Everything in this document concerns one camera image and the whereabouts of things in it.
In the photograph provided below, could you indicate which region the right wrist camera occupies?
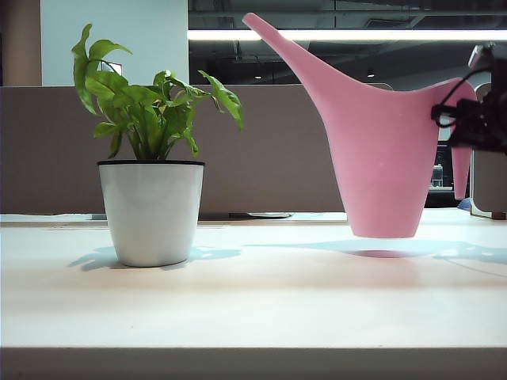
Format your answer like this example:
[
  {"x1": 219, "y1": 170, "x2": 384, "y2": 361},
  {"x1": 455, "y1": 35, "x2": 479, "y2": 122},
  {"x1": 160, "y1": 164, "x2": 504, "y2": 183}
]
[{"x1": 467, "y1": 43, "x2": 507, "y2": 101}]

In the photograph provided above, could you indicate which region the beige rounded partition panel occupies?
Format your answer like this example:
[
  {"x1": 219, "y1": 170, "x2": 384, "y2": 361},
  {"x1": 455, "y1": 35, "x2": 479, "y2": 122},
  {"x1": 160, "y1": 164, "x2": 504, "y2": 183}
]
[{"x1": 470, "y1": 81, "x2": 507, "y2": 220}]

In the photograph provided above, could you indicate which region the green leafy plant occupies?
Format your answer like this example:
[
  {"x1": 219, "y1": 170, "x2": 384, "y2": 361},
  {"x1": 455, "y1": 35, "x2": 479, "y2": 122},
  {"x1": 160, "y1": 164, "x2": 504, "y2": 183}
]
[{"x1": 71, "y1": 22, "x2": 245, "y2": 162}]

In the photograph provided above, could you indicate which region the white plant pot black rim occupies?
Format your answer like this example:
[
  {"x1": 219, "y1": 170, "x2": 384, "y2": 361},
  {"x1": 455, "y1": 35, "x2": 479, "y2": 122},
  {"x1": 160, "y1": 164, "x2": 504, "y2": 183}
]
[{"x1": 97, "y1": 159, "x2": 206, "y2": 268}]

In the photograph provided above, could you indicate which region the brown desk divider panel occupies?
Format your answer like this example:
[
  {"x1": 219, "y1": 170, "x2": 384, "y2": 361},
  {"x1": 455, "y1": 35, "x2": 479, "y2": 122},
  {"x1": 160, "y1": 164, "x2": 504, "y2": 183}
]
[{"x1": 0, "y1": 82, "x2": 396, "y2": 217}]

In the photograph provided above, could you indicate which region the flat grey disc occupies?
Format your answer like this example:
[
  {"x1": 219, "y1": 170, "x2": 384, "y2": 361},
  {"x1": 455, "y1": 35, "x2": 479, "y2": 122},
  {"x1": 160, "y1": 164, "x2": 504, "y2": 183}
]
[{"x1": 246, "y1": 211, "x2": 294, "y2": 220}]

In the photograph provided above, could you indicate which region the thin black camera cable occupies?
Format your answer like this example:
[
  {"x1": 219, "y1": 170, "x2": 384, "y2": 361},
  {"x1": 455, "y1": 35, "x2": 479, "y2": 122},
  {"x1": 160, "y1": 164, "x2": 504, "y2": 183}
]
[{"x1": 436, "y1": 67, "x2": 494, "y2": 108}]

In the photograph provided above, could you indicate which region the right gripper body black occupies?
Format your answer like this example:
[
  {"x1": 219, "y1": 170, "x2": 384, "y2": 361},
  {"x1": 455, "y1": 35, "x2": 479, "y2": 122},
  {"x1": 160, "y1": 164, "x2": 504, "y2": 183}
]
[{"x1": 449, "y1": 97, "x2": 507, "y2": 156}]

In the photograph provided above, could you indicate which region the pink plastic watering can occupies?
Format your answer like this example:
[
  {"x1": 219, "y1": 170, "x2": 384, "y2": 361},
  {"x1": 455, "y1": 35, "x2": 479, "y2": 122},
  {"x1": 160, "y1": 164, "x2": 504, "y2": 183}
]
[{"x1": 241, "y1": 11, "x2": 478, "y2": 240}]

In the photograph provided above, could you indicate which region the long ceiling light strip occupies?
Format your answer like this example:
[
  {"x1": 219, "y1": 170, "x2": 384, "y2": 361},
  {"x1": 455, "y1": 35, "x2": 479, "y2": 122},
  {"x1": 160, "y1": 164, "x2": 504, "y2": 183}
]
[{"x1": 187, "y1": 28, "x2": 507, "y2": 42}]

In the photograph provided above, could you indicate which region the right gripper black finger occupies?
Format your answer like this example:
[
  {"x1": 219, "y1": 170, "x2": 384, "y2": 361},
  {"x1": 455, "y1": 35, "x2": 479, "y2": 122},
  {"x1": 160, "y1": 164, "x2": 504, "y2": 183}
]
[{"x1": 430, "y1": 100, "x2": 460, "y2": 130}]

